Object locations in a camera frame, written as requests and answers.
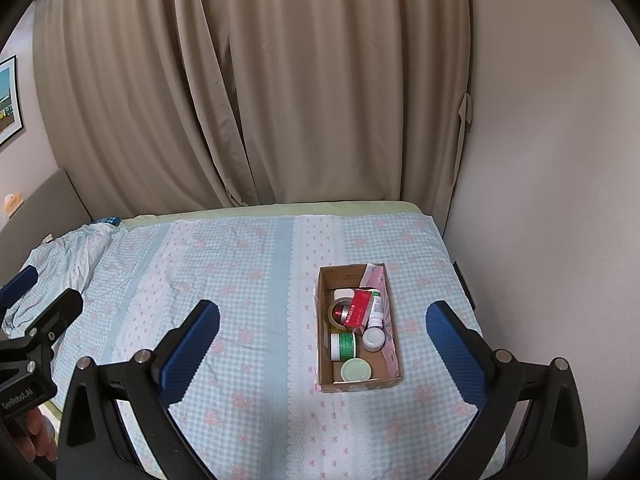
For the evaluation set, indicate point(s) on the red carton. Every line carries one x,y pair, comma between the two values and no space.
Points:
360,307

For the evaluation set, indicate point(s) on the silver and red tin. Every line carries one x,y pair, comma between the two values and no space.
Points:
342,314

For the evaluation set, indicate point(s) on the small orange white object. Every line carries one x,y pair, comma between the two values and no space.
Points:
12,203

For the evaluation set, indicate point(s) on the small white case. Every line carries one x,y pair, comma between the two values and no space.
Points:
344,294

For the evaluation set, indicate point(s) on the grey headboard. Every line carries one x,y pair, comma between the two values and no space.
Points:
45,210

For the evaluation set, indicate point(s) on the beige curtain panel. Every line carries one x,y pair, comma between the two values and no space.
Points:
350,85
125,85

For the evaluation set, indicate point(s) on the pale green mattress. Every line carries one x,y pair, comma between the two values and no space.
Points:
300,207

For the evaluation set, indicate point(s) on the person's left hand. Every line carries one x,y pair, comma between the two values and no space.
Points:
37,435

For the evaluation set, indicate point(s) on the jar with pale green lid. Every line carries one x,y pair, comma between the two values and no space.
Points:
356,370

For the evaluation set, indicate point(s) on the white jar with green label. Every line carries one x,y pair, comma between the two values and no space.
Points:
342,346

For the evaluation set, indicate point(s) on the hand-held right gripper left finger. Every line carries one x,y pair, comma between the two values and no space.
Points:
192,355

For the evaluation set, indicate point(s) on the light blue duvet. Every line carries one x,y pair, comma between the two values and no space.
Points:
70,260

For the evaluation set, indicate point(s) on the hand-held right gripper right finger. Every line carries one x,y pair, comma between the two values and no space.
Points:
455,355

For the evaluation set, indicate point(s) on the clear tape roll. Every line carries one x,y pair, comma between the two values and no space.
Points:
330,317

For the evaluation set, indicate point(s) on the blue cloth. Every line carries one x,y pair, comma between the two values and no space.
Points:
107,220

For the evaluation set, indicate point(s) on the framed wall picture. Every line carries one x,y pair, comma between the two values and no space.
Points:
7,100

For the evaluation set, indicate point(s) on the white bottle with green label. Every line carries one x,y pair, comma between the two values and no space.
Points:
377,310

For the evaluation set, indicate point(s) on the cardboard box with pink print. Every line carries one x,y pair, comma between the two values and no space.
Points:
325,310

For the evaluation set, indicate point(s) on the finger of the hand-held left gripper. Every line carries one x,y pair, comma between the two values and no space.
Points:
57,312
17,284

